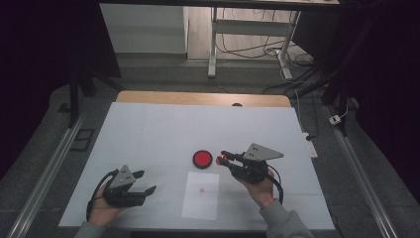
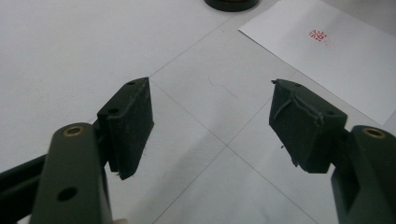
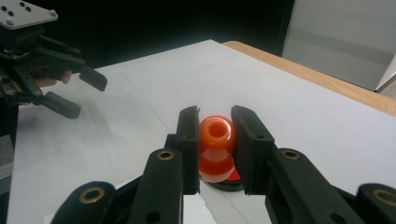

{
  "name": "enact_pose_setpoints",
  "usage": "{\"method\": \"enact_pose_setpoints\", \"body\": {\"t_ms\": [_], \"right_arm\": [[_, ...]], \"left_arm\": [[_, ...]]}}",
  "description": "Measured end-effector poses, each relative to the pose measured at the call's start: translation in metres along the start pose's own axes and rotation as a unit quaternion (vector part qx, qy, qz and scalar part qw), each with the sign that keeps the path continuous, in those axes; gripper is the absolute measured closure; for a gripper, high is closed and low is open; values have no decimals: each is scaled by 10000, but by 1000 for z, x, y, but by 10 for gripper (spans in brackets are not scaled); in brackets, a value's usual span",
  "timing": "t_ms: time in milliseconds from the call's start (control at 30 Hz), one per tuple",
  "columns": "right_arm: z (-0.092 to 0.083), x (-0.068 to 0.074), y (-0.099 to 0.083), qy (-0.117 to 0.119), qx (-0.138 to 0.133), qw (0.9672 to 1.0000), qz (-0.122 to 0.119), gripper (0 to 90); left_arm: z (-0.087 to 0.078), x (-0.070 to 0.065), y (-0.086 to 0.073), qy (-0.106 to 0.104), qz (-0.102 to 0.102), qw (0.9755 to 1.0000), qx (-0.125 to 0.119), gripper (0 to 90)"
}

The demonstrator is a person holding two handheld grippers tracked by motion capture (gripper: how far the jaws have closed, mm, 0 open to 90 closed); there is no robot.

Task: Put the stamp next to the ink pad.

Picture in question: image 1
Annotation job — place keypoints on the round red ink pad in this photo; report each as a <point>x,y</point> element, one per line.
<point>202,159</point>

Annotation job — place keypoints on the small white plug adaptor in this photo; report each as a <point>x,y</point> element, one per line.
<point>335,120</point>

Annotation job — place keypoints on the dark curtain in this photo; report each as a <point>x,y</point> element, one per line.
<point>386,66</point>
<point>39,49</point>

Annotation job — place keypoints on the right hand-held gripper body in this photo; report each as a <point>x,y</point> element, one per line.
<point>254,165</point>

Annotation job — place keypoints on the white metal desk frame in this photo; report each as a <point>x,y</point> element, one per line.
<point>247,28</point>

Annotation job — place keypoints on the person's right grey sleeve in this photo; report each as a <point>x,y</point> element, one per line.
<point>287,223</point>

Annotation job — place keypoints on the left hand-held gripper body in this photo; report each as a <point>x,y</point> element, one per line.
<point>120,190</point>

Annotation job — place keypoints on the person's left hand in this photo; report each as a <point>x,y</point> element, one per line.
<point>100,210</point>

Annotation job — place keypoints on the white table cover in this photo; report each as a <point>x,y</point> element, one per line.
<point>165,132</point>

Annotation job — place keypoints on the white power strip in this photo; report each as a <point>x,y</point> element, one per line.
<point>310,147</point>

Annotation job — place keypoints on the aluminium floor rail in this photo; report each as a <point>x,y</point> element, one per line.
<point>43,181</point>
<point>363,178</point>

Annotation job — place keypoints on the orange stamp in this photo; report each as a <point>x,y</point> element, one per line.
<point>220,160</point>

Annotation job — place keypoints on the black rectangular floor frame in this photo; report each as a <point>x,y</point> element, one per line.
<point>82,140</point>

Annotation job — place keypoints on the white paper sheet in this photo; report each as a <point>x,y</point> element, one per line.
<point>201,201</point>

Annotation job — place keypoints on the person's right hand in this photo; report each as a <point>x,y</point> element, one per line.
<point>261,191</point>

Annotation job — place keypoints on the black metal stand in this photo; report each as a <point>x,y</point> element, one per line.
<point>74,95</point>
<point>340,95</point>

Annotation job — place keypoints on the person's left grey sleeve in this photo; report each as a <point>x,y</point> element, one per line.
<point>90,230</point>

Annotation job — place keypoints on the person's grey sleeve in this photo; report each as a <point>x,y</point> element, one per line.
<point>90,230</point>
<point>287,223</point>

